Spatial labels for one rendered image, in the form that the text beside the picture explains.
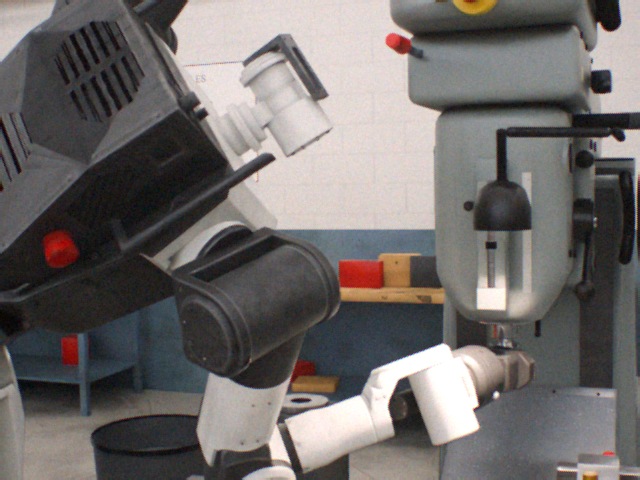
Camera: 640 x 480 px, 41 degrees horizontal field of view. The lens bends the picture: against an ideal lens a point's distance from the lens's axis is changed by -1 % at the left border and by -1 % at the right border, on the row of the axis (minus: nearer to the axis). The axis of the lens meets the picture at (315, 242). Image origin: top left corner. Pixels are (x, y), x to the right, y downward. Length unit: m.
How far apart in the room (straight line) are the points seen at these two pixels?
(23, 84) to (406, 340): 5.02
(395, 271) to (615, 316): 3.60
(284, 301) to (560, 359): 0.97
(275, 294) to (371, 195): 4.95
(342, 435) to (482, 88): 0.51
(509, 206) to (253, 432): 0.40
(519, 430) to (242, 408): 0.87
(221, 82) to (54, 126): 5.37
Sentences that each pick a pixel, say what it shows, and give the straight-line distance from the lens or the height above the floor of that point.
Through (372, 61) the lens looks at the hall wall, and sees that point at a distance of 5.83.
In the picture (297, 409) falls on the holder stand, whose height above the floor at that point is 1.16.
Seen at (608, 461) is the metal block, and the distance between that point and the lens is 1.40.
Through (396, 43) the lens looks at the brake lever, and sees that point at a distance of 1.13.
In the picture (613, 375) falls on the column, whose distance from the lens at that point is 1.75.
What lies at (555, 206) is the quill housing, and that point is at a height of 1.48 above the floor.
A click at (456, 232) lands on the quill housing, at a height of 1.45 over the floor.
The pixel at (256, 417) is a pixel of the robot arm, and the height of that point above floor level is 1.26.
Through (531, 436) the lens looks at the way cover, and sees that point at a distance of 1.74.
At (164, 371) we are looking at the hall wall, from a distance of 6.58.
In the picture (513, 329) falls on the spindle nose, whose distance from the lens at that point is 1.35.
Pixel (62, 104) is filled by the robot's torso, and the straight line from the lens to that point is 0.88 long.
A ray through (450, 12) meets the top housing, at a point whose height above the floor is 1.74.
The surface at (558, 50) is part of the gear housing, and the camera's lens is 1.23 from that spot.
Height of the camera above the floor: 1.52
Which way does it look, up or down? 4 degrees down
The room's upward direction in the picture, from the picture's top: 1 degrees counter-clockwise
